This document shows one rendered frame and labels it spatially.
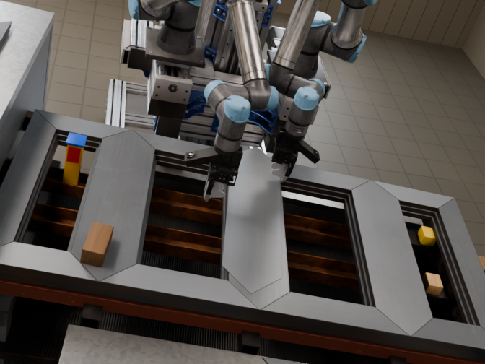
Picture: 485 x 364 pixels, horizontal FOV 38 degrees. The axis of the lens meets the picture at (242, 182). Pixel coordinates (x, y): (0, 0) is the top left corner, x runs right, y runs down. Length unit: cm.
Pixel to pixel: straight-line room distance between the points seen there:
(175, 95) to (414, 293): 110
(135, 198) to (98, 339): 48
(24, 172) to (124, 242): 40
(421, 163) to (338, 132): 57
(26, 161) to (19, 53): 39
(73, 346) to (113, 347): 10
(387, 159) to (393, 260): 228
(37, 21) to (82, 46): 213
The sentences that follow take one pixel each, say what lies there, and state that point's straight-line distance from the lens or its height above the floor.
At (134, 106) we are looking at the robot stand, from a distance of 387.
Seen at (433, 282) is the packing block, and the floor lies 81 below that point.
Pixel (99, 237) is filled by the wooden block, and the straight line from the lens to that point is 197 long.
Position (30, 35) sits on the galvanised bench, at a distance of 258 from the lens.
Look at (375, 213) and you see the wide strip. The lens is 248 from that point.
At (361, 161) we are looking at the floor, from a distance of 442.
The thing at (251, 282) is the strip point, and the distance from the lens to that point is 203.
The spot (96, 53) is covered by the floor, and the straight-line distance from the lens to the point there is 475.
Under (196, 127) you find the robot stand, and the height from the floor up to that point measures 73.
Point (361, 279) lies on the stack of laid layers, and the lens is 225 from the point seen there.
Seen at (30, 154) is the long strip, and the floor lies 87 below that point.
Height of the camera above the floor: 225
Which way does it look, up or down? 36 degrees down
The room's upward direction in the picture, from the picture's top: 18 degrees clockwise
